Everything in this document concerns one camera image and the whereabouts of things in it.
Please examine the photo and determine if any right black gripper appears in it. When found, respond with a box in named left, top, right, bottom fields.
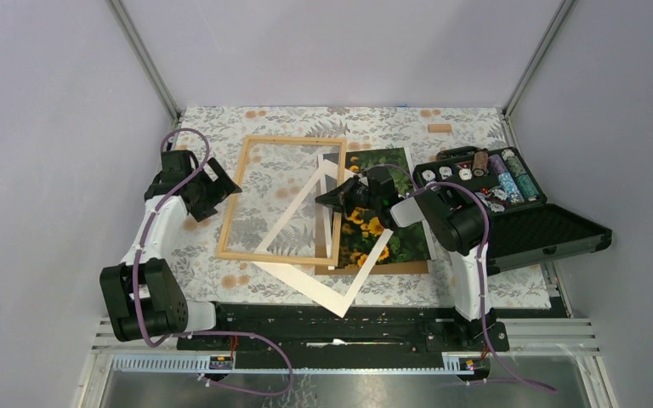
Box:
left=315, top=175, right=381, bottom=218

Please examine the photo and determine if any white mat board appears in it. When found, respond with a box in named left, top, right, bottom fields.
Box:
left=253, top=161, right=393, bottom=317

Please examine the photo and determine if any wooden picture frame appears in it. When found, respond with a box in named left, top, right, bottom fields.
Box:
left=216, top=134, right=348, bottom=266

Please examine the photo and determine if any sunflower photo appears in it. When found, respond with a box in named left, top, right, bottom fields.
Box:
left=338, top=208, right=431, bottom=269

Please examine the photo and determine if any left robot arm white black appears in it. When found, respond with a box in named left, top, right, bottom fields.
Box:
left=99, top=150, right=241, bottom=342

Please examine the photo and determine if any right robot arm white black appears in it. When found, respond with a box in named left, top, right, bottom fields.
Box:
left=315, top=165, right=498, bottom=355

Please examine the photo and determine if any dark green photo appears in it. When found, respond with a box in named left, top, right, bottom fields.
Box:
left=315, top=148, right=415, bottom=195

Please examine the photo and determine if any floral tablecloth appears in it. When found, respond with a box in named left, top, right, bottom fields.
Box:
left=128, top=106, right=553, bottom=309

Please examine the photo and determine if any small wooden block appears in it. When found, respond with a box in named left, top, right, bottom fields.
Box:
left=428, top=123, right=452, bottom=133

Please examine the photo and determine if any brown chip stack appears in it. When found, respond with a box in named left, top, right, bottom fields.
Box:
left=471, top=150, right=489, bottom=178

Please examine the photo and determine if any purple chip stack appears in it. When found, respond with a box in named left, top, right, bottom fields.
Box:
left=488, top=155, right=508, bottom=177

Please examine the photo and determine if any blue chip stack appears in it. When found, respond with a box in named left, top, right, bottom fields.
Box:
left=497, top=172, right=525, bottom=204

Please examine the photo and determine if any black poker chip case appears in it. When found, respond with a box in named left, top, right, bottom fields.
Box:
left=413, top=146, right=612, bottom=275

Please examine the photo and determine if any green chip stack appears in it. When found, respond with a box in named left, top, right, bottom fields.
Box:
left=502, top=149, right=539, bottom=201

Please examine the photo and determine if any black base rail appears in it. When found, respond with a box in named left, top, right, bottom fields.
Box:
left=177, top=303, right=509, bottom=368

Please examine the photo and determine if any grey slotted cable duct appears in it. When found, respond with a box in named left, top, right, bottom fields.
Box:
left=111, top=354, right=476, bottom=377

